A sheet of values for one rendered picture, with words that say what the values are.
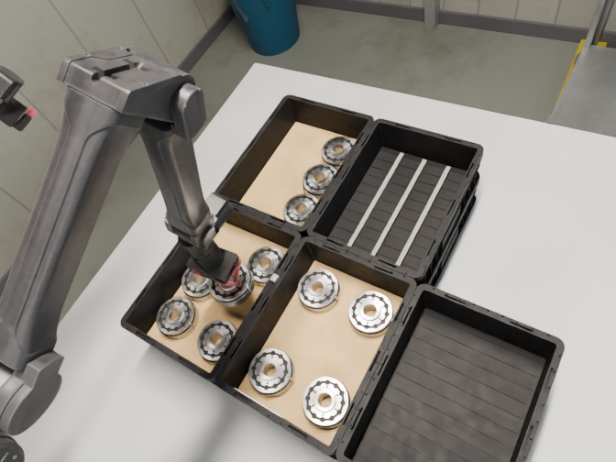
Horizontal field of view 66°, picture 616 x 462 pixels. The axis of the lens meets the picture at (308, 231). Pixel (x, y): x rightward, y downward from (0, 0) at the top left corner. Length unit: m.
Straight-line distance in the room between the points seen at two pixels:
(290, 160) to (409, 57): 1.64
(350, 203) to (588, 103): 1.54
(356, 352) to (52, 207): 0.77
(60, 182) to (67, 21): 2.28
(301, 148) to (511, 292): 0.71
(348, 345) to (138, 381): 0.62
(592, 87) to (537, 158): 1.14
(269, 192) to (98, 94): 0.93
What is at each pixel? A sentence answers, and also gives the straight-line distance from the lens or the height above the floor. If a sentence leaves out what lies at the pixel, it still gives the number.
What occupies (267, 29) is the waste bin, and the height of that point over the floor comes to 0.20.
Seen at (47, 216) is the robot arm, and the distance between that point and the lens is 0.54.
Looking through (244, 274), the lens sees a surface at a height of 0.96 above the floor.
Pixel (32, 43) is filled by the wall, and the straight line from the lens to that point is 2.69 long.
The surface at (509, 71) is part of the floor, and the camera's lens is 2.84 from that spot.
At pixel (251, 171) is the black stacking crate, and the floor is 0.86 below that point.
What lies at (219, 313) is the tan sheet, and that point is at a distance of 1.25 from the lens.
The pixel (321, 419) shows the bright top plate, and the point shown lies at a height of 0.86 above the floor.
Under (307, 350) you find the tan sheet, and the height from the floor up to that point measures 0.83.
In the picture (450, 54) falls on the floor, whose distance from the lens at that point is 2.94.
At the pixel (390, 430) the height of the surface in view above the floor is 0.83.
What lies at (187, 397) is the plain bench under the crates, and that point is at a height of 0.70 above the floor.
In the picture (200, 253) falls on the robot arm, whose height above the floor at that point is 1.14.
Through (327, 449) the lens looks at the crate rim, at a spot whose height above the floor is 0.93.
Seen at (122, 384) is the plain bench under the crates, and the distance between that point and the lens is 1.47.
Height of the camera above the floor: 1.90
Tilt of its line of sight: 57 degrees down
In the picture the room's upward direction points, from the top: 23 degrees counter-clockwise
